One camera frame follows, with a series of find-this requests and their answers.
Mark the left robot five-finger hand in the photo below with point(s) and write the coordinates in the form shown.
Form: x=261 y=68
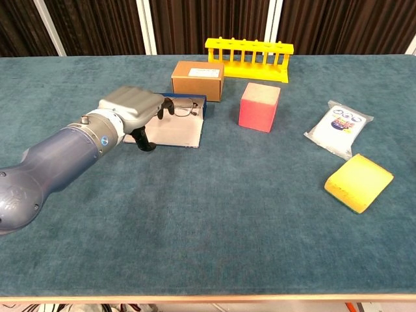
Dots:
x=133 y=104

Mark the blue patterned glasses case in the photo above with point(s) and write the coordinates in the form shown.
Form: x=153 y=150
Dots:
x=175 y=133

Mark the black wire-frame eyeglasses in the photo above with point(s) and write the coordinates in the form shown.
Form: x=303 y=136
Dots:
x=185 y=109

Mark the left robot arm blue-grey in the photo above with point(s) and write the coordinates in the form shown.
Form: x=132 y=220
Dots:
x=58 y=162

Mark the brown cardboard box white label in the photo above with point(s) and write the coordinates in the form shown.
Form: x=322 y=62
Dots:
x=195 y=86

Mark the dark brown pleated curtain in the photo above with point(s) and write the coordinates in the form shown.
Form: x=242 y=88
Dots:
x=211 y=19

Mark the pink foam cube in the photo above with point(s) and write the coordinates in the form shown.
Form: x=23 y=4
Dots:
x=256 y=112

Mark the yellow test tube rack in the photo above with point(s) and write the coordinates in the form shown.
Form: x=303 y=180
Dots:
x=253 y=66

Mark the blue velvet table cloth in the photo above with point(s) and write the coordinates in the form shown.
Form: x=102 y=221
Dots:
x=208 y=243

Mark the white plastic snack packet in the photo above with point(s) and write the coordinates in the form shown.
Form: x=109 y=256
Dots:
x=338 y=130

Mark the yellow sponge green backing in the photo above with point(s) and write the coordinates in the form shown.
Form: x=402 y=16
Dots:
x=357 y=182

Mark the aluminium frame post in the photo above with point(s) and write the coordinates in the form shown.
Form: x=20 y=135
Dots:
x=50 y=27
x=273 y=22
x=412 y=49
x=146 y=27

